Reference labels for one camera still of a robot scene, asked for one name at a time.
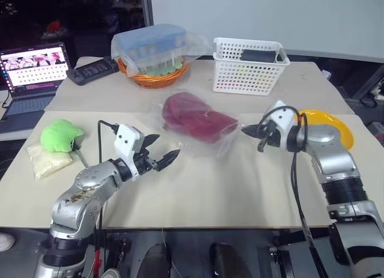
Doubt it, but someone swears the pale grain-filled pouch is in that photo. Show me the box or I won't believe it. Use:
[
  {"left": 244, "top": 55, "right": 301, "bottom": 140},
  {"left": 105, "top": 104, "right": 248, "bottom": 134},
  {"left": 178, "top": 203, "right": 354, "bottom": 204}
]
[{"left": 26, "top": 144, "right": 74, "bottom": 180}]

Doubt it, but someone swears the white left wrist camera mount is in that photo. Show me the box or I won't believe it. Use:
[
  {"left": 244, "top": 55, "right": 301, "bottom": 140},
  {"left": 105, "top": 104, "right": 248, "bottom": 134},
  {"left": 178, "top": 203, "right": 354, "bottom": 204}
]
[{"left": 113, "top": 124, "right": 145, "bottom": 181}]

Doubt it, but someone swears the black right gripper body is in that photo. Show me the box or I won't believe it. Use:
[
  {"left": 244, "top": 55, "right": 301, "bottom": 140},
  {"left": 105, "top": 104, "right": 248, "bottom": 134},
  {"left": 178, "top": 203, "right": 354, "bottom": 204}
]
[{"left": 258, "top": 121, "right": 283, "bottom": 148}]

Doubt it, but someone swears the white round object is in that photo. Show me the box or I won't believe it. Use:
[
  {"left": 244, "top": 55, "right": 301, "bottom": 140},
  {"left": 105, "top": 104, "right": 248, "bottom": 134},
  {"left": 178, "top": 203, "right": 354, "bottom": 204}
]
[{"left": 0, "top": 232, "right": 16, "bottom": 252}]

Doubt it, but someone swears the red cloth in plastic bag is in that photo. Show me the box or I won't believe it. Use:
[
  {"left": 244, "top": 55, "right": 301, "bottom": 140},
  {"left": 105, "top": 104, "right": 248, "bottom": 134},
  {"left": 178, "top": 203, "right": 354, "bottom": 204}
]
[{"left": 148, "top": 91, "right": 250, "bottom": 159}]

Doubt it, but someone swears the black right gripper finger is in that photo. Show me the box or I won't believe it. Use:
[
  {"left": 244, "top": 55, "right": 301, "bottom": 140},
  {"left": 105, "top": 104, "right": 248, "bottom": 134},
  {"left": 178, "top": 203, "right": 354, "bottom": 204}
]
[
  {"left": 257, "top": 133, "right": 272, "bottom": 153},
  {"left": 241, "top": 124, "right": 262, "bottom": 137}
]

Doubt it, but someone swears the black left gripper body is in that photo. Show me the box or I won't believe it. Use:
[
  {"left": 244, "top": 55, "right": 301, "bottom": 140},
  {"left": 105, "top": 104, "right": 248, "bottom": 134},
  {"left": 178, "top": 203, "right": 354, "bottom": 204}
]
[{"left": 131, "top": 139, "right": 158, "bottom": 178}]

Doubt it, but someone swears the white power strip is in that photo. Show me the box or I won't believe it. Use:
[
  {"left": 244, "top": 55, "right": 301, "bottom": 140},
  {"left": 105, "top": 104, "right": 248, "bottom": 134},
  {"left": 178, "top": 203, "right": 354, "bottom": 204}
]
[{"left": 370, "top": 82, "right": 384, "bottom": 102}]

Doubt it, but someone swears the thin metal tool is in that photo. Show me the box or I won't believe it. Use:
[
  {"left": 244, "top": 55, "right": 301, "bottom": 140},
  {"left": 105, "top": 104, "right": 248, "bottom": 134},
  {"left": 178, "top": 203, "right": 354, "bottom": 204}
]
[{"left": 73, "top": 142, "right": 89, "bottom": 168}]

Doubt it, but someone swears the red cable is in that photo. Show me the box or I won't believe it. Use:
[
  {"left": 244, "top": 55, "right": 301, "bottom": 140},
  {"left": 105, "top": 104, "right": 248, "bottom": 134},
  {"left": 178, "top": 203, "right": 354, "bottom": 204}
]
[{"left": 94, "top": 249, "right": 102, "bottom": 278}]

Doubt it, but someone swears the black laptop cable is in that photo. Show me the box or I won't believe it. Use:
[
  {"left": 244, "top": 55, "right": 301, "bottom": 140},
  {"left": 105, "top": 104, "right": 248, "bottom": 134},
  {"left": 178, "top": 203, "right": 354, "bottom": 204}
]
[{"left": 0, "top": 91, "right": 13, "bottom": 123}]

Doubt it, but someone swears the dark rounded shape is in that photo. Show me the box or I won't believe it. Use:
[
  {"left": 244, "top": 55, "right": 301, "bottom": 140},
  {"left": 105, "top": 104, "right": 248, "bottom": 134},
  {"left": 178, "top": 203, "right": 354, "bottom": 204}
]
[{"left": 143, "top": 243, "right": 172, "bottom": 278}]

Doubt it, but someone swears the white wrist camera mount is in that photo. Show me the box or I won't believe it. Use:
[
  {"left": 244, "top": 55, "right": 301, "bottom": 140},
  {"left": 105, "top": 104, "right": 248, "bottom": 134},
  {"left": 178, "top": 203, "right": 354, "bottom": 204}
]
[
  {"left": 113, "top": 124, "right": 145, "bottom": 181},
  {"left": 267, "top": 100, "right": 299, "bottom": 141}
]

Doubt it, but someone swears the black box in basket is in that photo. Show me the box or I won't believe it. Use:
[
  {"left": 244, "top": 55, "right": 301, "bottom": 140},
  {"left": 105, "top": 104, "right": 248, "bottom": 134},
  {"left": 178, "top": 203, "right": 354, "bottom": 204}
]
[{"left": 241, "top": 49, "right": 278, "bottom": 64}]

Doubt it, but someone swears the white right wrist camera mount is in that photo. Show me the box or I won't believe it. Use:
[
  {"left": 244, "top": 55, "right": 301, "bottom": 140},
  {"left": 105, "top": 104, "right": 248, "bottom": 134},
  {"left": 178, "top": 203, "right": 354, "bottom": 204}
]
[{"left": 267, "top": 100, "right": 299, "bottom": 141}]

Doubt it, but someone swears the black handheld controller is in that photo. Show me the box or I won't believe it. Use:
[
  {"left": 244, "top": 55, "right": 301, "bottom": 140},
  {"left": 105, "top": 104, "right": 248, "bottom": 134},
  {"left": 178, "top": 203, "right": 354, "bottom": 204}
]
[{"left": 65, "top": 56, "right": 119, "bottom": 86}]

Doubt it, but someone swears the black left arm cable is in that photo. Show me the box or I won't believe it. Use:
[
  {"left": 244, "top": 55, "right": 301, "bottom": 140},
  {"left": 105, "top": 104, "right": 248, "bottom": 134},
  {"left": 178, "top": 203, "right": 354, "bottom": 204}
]
[{"left": 97, "top": 119, "right": 119, "bottom": 231}]

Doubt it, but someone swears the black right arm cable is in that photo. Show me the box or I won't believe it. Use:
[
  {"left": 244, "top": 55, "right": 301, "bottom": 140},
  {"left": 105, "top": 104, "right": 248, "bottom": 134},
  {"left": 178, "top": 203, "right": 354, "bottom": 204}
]
[{"left": 257, "top": 105, "right": 328, "bottom": 278}]

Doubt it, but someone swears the green plush toy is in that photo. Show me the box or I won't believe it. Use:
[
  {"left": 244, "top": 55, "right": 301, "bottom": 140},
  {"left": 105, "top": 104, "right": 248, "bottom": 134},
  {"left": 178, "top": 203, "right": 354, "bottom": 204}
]
[{"left": 40, "top": 118, "right": 85, "bottom": 153}]

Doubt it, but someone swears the yellow plastic bowl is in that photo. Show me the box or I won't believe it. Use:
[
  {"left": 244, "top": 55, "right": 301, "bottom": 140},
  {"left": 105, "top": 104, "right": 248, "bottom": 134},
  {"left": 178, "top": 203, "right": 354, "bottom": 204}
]
[{"left": 295, "top": 109, "right": 355, "bottom": 151}]

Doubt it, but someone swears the blue lidded container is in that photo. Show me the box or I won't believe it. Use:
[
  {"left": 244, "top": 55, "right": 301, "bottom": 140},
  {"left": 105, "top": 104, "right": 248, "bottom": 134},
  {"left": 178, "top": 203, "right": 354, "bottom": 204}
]
[{"left": 115, "top": 23, "right": 187, "bottom": 75}]

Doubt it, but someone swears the red flower decoration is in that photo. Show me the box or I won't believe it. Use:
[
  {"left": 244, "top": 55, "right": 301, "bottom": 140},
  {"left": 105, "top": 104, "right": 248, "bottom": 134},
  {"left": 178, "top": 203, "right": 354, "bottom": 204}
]
[{"left": 41, "top": 19, "right": 70, "bottom": 40}]

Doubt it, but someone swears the open laptop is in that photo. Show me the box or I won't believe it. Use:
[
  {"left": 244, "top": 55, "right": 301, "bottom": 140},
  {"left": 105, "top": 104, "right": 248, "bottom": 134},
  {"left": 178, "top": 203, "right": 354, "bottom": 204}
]
[{"left": 0, "top": 41, "right": 71, "bottom": 135}]

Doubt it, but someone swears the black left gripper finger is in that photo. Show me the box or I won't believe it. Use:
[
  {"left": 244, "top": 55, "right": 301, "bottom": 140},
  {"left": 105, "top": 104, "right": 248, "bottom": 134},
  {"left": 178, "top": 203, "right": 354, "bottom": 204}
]
[
  {"left": 154, "top": 149, "right": 181, "bottom": 172},
  {"left": 143, "top": 134, "right": 161, "bottom": 151}
]

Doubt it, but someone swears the white perforated plastic basket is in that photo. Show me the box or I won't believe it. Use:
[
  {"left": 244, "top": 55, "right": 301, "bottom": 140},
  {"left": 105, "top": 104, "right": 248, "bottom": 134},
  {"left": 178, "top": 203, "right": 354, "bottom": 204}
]
[{"left": 212, "top": 37, "right": 291, "bottom": 97}]

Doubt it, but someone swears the orange woven basket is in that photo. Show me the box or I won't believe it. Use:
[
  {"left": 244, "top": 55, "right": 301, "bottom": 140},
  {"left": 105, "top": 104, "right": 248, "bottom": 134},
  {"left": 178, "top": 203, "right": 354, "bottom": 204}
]
[{"left": 116, "top": 56, "right": 191, "bottom": 88}]

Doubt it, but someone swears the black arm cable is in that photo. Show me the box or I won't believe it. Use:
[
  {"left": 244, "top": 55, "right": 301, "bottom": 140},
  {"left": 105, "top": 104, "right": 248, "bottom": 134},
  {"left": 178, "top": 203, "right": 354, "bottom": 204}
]
[
  {"left": 257, "top": 105, "right": 328, "bottom": 278},
  {"left": 97, "top": 119, "right": 119, "bottom": 231}
]

